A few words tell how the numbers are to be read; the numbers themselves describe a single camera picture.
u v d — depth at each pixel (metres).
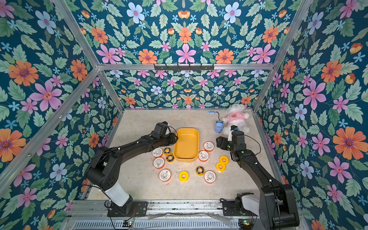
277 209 0.40
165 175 0.85
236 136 0.66
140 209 0.74
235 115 1.04
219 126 1.00
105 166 0.49
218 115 0.98
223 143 0.77
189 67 0.92
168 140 0.83
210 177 0.84
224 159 0.91
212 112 0.89
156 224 0.70
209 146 0.96
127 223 0.72
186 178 0.83
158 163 0.90
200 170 0.86
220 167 0.88
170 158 0.92
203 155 0.92
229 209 0.74
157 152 0.93
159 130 0.73
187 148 0.96
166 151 0.95
